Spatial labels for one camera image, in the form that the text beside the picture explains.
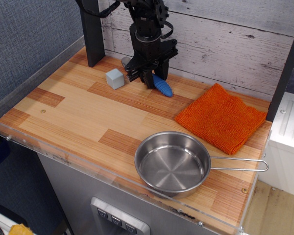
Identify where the stainless steel pan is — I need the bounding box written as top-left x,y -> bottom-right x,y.
134,131 -> 270,199

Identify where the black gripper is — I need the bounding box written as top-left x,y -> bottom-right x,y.
124,30 -> 178,89

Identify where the dark right vertical post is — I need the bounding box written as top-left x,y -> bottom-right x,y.
266,41 -> 294,122

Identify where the grey control panel with buttons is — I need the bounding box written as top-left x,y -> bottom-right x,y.
90,197 -> 151,235

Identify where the dark left vertical post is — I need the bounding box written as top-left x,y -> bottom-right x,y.
80,0 -> 105,67

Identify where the dark vertical post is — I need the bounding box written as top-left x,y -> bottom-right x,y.
80,0 -> 105,67
266,41 -> 294,122

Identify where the blue handled metal spoon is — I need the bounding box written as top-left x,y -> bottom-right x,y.
121,57 -> 173,97

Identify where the orange knitted cloth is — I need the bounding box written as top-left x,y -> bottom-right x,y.
174,83 -> 267,155

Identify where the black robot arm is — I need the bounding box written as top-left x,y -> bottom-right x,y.
76,0 -> 178,89

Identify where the clear acrylic table guard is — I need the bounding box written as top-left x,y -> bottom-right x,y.
0,35 -> 272,235

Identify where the grey cube block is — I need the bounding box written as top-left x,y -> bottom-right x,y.
105,69 -> 125,90

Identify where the white aluminium box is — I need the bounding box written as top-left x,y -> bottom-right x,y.
258,92 -> 294,195

